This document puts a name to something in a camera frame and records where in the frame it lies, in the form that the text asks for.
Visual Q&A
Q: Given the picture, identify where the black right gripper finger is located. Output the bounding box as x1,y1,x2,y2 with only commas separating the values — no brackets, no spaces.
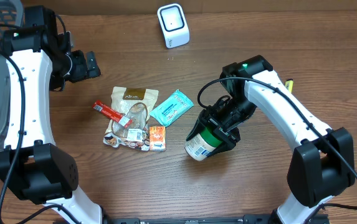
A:
186,118,211,141
208,132,240,157

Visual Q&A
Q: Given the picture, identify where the green lid white jar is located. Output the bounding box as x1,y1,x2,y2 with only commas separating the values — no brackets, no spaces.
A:
184,127,222,161

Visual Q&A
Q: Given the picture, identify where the teal wet wipes pack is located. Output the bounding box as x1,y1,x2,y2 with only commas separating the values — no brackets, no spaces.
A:
150,90,194,127

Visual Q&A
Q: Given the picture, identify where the red stick sachet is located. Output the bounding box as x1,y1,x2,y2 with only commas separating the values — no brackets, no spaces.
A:
92,100,133,128

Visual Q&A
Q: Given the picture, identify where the orange tissue pack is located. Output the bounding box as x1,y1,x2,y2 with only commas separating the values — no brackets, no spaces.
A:
150,126,166,152

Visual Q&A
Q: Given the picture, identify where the beige brown snack pouch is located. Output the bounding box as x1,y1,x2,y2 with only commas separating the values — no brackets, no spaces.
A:
103,86,159,151

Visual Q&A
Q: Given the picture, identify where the yellow highlighter marker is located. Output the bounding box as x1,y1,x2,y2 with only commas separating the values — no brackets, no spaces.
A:
285,79,294,93

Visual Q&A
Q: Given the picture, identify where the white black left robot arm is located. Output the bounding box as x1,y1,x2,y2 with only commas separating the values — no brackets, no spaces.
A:
0,6,107,223

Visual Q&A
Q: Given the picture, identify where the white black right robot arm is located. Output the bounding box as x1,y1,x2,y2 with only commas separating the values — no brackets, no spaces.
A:
184,55,355,223

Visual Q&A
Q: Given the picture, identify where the white barcode scanner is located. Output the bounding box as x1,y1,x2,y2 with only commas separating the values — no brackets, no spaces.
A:
156,3,190,49

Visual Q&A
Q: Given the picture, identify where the black aluminium rail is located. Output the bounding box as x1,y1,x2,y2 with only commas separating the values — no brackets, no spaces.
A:
103,214,280,224

